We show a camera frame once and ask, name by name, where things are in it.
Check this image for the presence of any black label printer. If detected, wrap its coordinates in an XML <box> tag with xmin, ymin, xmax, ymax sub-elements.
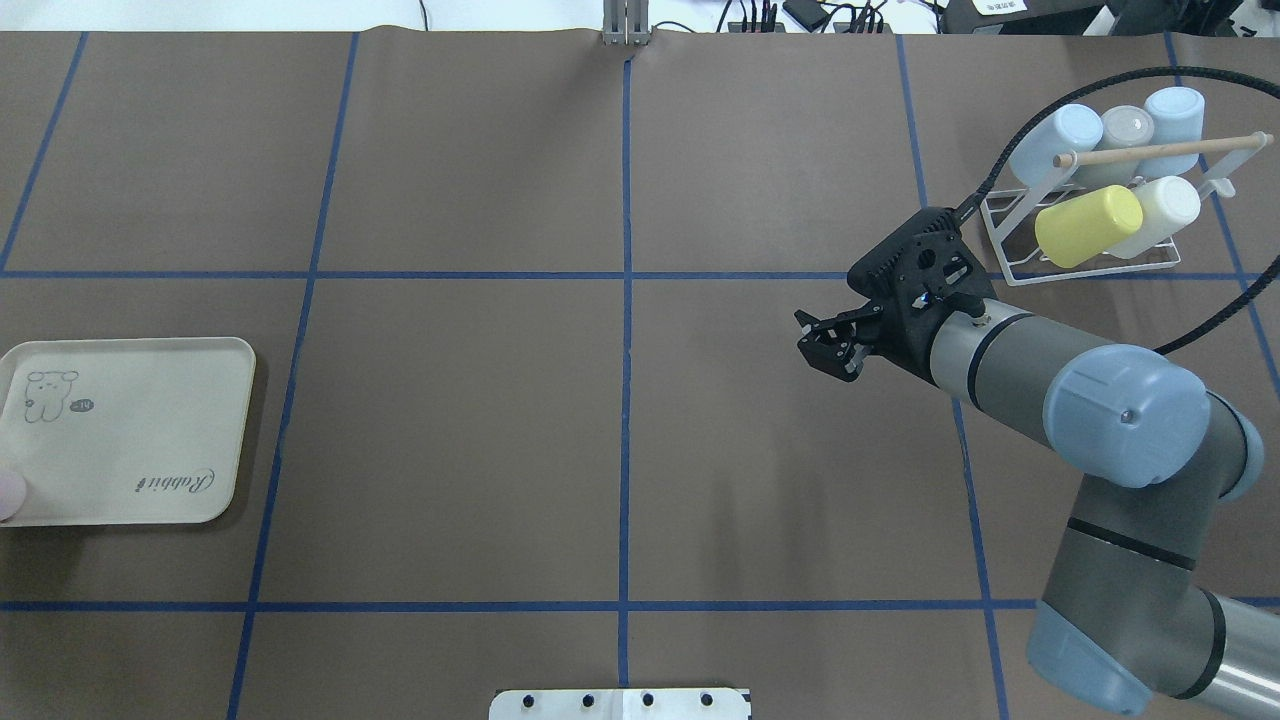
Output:
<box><xmin>938</xmin><ymin>1</ymin><xmax>1107</xmax><ymax>36</ymax></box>

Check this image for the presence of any cream rabbit tray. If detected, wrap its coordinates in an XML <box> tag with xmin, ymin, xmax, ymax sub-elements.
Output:
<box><xmin>1</xmin><ymin>337</ymin><xmax>257</xmax><ymax>527</ymax></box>

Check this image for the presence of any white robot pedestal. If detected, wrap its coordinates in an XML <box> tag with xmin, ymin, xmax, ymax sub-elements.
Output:
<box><xmin>488</xmin><ymin>687</ymin><xmax>754</xmax><ymax>719</ymax></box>

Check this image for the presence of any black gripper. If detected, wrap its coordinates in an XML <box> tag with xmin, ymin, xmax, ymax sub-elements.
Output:
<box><xmin>794</xmin><ymin>301</ymin><xmax>954</xmax><ymax>384</ymax></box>

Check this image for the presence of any aluminium frame post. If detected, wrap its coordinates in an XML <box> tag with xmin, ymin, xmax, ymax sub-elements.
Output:
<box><xmin>602</xmin><ymin>0</ymin><xmax>652</xmax><ymax>46</ymax></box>

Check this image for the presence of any pink cup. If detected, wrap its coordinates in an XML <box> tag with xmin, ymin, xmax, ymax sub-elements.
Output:
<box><xmin>0</xmin><ymin>469</ymin><xmax>29</xmax><ymax>521</ymax></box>

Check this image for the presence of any light blue cup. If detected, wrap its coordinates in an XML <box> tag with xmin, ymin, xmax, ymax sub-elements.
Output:
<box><xmin>1143</xmin><ymin>86</ymin><xmax>1206</xmax><ymax>145</ymax></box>

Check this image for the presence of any yellow cup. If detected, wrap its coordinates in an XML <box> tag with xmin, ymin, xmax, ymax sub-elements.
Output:
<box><xmin>1034</xmin><ymin>184</ymin><xmax>1143</xmax><ymax>269</ymax></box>

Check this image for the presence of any grey plastic cup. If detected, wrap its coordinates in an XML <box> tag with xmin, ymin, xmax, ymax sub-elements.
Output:
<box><xmin>1071</xmin><ymin>105</ymin><xmax>1155</xmax><ymax>190</ymax></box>

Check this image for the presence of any white wire cup rack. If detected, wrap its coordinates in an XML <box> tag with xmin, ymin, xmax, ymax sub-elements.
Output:
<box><xmin>979</xmin><ymin>131</ymin><xmax>1276</xmax><ymax>286</ymax></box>

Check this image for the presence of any cream white cup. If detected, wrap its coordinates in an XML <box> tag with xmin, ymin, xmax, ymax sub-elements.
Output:
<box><xmin>1105</xmin><ymin>176</ymin><xmax>1202</xmax><ymax>260</ymax></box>

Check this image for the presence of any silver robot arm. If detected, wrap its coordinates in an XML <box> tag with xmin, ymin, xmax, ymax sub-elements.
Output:
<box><xmin>795</xmin><ymin>297</ymin><xmax>1277</xmax><ymax>719</ymax></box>

